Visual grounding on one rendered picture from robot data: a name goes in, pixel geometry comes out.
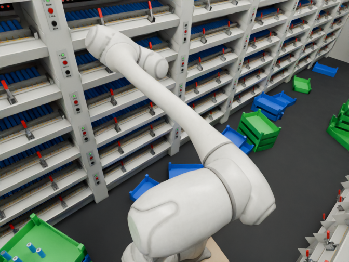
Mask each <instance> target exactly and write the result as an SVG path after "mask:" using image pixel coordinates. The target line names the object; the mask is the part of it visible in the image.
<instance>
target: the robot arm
mask: <svg viewBox="0 0 349 262"><path fill-rule="evenodd" d="M85 45H86V48H87V50H88V51H89V52H90V53H91V54H92V55H93V56H94V57H95V58H97V59H98V60H99V61H100V62H101V63H103V64H104V65H105V66H107V67H108V68H109V69H110V70H111V71H113V72H115V73H121V74H122V75H123V76H124V77H125V78H126V79H127V80H128V81H129V82H130V83H131V84H132V85H134V86H135V87H136V88H137V89H138V90H139V91H141V92H142V93H143V94H144V95H146V96H147V97H148V98H149V99H150V100H151V101H153V102H154V103H155V104H156V105H157V106H158V107H160V108H161V109H162V110H163V111H164V112H165V113H167V114H168V115H169V116H170V117H171V118H172V119H173V120H175V121H176V122H177V123H178V124H179V125H180V126H181V127H182V128H183V129H184V131H185V132H186V133H187V134H188V136H189V138H190V139H191V141H192V143H193V145H194V147H195V149H196V151H197V153H198V156H199V158H200V160H201V163H202V165H203V166H204V167H203V168H201V169H198V170H195V171H190V172H187V173H184V174H181V175H178V176H176V177H173V178H171V179H168V180H166V181H164V182H162V183H160V184H158V185H156V186H154V187H152V188H150V189H149V190H148V191H146V192H145V193H144V194H143V195H141V196H140V197H139V198H138V199H137V200H136V201H135V202H134V203H133V205H132V206H131V208H130V211H129V213H128V226H129V230H130V234H131V237H132V239H133V242H132V243H131V244H129V245H128V246H127V248H126V249H125V251H124V252H123V255H122V258H121V260H122V262H200V261H202V260H204V259H208V258H210V257H211V252H210V251H209V250H208V249H207V248H206V244H207V240H208V239H209V238H210V237H211V235H213V234H215V233H216V232H218V231H219V230H220V229H221V228H222V227H224V226H225V225H227V224H228V223H230V222H232V221H234V220H237V219H239V220H240V221H241V222H242V223H243V224H245V225H259V224H260V223H261V222H262V221H264V220H265V219H266V217H267V216H268V215H270V213H271V212H272V211H273V210H274V209H275V208H276V205H275V198H274V195H273V193H272V191H271V188H270V186H269V184H268V183H267V181H266V179H265V178H264V176H263V174H262V173H261V172H260V170H259V169H258V168H257V167H256V165H255V164H254V163H253V161H252V160H251V159H250V158H249V157H248V156H247V155H246V154H245V153H244V152H243V151H242V150H241V149H239V148H238V147H237V146H236V145H235V144H234V143H233V142H232V141H230V140H229V139H227V138H226V137H225V136H223V135H222V134H221V133H220V132H218V131H217V130H216V129H215V128H213V127H212V126H211V125H210V124H209V123H207V122H206V121H205V120H204V119H203V118H202V117H201V116H200V115H199V114H197V113H196V112H195V111H194V110H193V109H192V108H191V107H189V106H188V105H187V104H186V103H185V102H183V101H182V100H181V99H180V98H178V97H177V96H176V95H175V94H173V93H172V92H171V91H169V90H168V89H167V88H166V87H164V86H163V85H162V84H161V83H159V82H158V80H162V79H163V78H164V77H165V76H166V74H167V72H168V68H169V65H168V61H167V60H166V59H165V58H164V57H163V56H162V55H160V54H158V53H155V52H153V51H152V50H149V49H147V48H144V47H142V46H140V45H138V44H137V43H135V42H134V41H133V40H131V39H130V38H128V37H127V36H125V35H124V34H122V33H120V32H119V31H117V30H115V29H113V28H110V27H107V26H103V25H96V26H95V27H92V28H91V29H90V30H89V31H88V33H87V35H86V38H85Z"/></svg>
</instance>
